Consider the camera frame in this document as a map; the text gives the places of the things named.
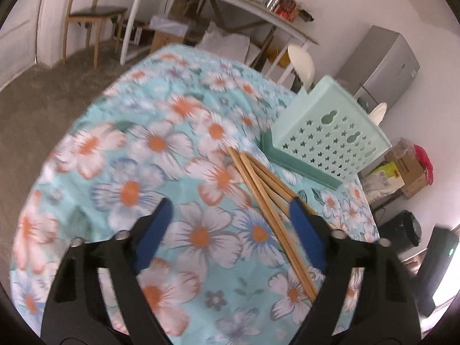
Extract wooden chopstick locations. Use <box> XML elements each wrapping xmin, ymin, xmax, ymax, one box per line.
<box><xmin>227</xmin><ymin>146</ymin><xmax>317</xmax><ymax>302</ymax></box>
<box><xmin>236</xmin><ymin>152</ymin><xmax>318</xmax><ymax>302</ymax></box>
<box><xmin>241</xmin><ymin>153</ymin><xmax>297</xmax><ymax>217</ymax></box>

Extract dark trash bin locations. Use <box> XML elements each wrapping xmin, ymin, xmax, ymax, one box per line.
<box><xmin>378</xmin><ymin>210</ymin><xmax>422</xmax><ymax>255</ymax></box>

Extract mint green utensil basket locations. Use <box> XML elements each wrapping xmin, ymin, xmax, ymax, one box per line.
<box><xmin>260</xmin><ymin>76</ymin><xmax>391</xmax><ymax>189</ymax></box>

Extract silver refrigerator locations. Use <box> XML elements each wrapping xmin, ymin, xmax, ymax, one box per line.
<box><xmin>335</xmin><ymin>26</ymin><xmax>420</xmax><ymax>113</ymax></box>

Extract floral blue tablecloth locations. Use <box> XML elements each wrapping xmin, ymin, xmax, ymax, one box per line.
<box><xmin>10</xmin><ymin>45</ymin><xmax>378</xmax><ymax>344</ymax></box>

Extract yellow plastic bag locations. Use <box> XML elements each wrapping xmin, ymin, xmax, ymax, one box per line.
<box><xmin>277</xmin><ymin>51</ymin><xmax>290</xmax><ymax>69</ymax></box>

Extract white stuffed sack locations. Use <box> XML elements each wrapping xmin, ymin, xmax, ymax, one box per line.
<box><xmin>195</xmin><ymin>21</ymin><xmax>250</xmax><ymax>63</ymax></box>

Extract cardboard box under table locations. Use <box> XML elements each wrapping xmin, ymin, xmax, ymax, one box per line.
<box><xmin>150</xmin><ymin>30</ymin><xmax>185</xmax><ymax>54</ymax></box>

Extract wooden chair dark seat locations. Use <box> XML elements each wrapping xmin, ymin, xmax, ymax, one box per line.
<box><xmin>62</xmin><ymin>0</ymin><xmax>127</xmax><ymax>69</ymax></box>

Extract white side table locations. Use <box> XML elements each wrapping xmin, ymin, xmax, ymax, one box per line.
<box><xmin>119</xmin><ymin>0</ymin><xmax>319</xmax><ymax>69</ymax></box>

